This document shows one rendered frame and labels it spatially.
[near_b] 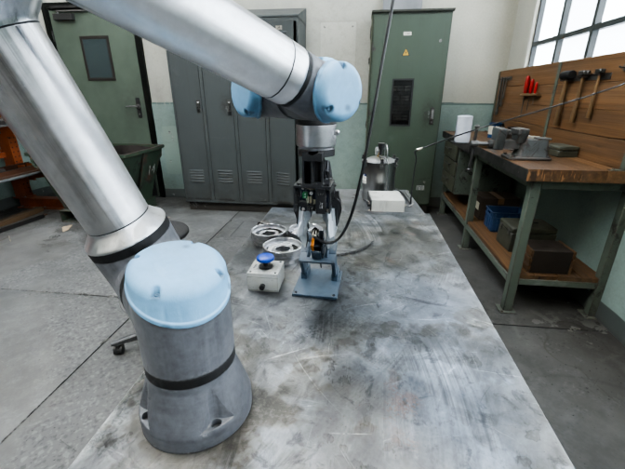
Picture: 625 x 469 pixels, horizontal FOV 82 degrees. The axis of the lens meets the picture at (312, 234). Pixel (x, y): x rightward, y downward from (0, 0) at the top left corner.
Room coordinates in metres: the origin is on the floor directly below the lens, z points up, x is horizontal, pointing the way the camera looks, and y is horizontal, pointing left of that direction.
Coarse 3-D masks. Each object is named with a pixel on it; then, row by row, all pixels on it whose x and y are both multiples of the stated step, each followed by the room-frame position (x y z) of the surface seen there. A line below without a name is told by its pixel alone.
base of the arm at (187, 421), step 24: (144, 384) 0.36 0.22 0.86; (168, 384) 0.33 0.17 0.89; (192, 384) 0.33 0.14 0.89; (216, 384) 0.35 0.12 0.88; (240, 384) 0.38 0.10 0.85; (144, 408) 0.36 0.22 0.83; (168, 408) 0.33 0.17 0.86; (192, 408) 0.33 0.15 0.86; (216, 408) 0.34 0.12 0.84; (240, 408) 0.36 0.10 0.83; (144, 432) 0.33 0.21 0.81; (168, 432) 0.32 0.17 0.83; (192, 432) 0.32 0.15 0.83; (216, 432) 0.33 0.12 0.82
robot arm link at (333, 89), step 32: (96, 0) 0.35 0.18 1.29; (128, 0) 0.36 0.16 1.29; (160, 0) 0.37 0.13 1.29; (192, 0) 0.39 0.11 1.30; (224, 0) 0.42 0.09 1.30; (160, 32) 0.38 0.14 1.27; (192, 32) 0.39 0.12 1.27; (224, 32) 0.41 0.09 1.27; (256, 32) 0.43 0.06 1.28; (224, 64) 0.42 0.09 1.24; (256, 64) 0.43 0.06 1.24; (288, 64) 0.46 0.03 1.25; (320, 64) 0.49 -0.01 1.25; (288, 96) 0.47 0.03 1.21; (320, 96) 0.47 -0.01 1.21; (352, 96) 0.50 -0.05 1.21
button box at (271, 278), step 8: (256, 264) 0.75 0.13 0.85; (272, 264) 0.74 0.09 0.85; (280, 264) 0.75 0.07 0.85; (248, 272) 0.71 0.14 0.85; (256, 272) 0.71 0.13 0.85; (264, 272) 0.71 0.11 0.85; (272, 272) 0.71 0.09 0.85; (280, 272) 0.73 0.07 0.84; (248, 280) 0.71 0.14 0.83; (256, 280) 0.70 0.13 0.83; (264, 280) 0.70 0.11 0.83; (272, 280) 0.70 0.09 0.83; (280, 280) 0.72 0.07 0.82; (248, 288) 0.71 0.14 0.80; (256, 288) 0.70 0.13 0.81; (264, 288) 0.70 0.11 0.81; (272, 288) 0.70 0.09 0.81
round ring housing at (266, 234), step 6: (252, 228) 1.00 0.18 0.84; (258, 228) 1.02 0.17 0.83; (264, 228) 1.03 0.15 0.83; (276, 228) 1.03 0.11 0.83; (282, 228) 1.02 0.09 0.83; (252, 234) 0.96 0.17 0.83; (258, 234) 0.94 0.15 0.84; (264, 234) 1.00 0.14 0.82; (270, 234) 1.01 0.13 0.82; (276, 234) 0.94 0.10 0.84; (282, 234) 0.96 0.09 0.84; (252, 240) 0.96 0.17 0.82; (258, 240) 0.94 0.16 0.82; (264, 240) 0.94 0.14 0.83; (258, 246) 0.95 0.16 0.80
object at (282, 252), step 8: (272, 240) 0.91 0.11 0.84; (280, 240) 0.92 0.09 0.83; (288, 240) 0.92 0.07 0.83; (296, 240) 0.91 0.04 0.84; (264, 248) 0.85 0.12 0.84; (272, 248) 0.87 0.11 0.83; (280, 248) 0.89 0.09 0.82; (288, 248) 0.89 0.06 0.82; (280, 256) 0.82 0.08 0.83; (288, 256) 0.83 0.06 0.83; (296, 256) 0.84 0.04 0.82; (288, 264) 0.83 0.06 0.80
